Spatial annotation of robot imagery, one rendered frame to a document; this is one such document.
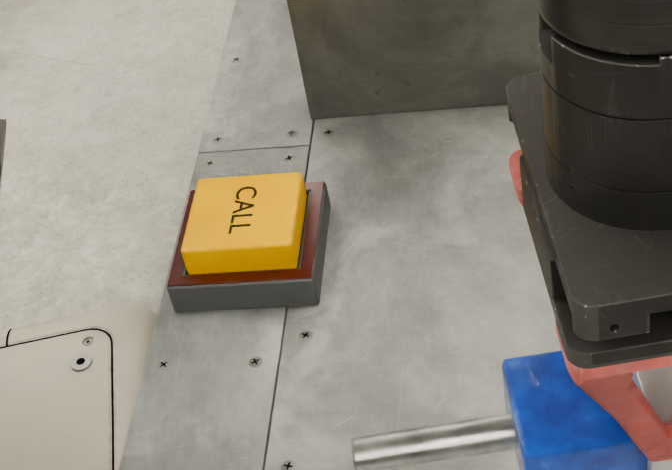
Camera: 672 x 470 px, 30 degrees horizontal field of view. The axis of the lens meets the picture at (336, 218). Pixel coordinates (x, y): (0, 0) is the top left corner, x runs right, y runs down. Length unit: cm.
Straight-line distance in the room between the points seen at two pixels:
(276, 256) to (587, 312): 35
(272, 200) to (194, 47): 174
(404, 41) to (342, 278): 16
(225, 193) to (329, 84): 12
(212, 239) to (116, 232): 137
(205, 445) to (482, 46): 29
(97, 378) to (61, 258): 63
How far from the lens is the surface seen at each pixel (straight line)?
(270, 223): 66
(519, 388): 43
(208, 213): 68
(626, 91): 31
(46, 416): 139
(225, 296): 67
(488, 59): 76
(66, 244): 204
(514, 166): 40
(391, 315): 65
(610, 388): 36
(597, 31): 30
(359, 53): 76
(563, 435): 42
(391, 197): 72
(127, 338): 144
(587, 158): 33
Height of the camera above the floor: 127
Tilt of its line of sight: 41 degrees down
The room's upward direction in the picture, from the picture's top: 11 degrees counter-clockwise
